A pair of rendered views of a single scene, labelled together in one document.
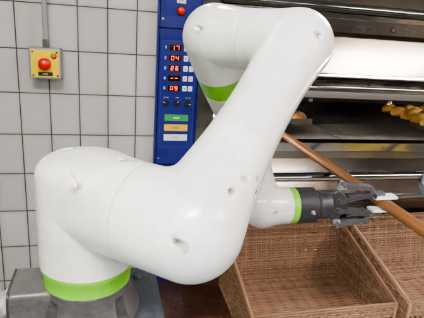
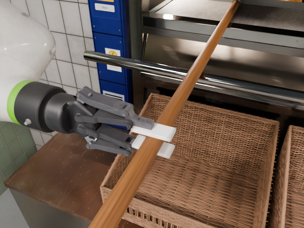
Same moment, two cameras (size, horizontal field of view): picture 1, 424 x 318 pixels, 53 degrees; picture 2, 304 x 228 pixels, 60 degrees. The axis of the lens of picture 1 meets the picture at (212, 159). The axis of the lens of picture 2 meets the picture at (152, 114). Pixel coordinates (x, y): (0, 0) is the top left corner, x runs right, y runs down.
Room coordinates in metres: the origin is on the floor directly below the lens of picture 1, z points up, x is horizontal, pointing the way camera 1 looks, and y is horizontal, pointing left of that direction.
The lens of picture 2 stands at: (0.80, -0.67, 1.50)
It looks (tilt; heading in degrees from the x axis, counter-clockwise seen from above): 37 degrees down; 37
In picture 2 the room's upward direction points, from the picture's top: straight up
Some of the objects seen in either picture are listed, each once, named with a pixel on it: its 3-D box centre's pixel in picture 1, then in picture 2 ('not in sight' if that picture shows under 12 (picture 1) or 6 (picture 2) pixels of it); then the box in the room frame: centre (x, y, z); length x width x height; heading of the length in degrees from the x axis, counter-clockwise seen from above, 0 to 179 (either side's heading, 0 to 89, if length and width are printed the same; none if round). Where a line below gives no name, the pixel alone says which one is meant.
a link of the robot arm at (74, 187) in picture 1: (93, 217); not in sight; (0.53, 0.16, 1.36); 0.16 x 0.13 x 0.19; 64
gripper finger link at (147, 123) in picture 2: (376, 190); (138, 117); (1.06, -0.44, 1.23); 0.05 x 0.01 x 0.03; 105
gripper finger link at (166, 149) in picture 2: (380, 209); (153, 145); (1.07, -0.47, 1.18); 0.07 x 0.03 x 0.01; 105
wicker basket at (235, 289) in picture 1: (299, 274); (192, 165); (1.46, -0.37, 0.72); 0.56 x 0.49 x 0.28; 104
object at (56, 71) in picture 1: (46, 62); not in sight; (1.45, 0.58, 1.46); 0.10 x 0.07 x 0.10; 104
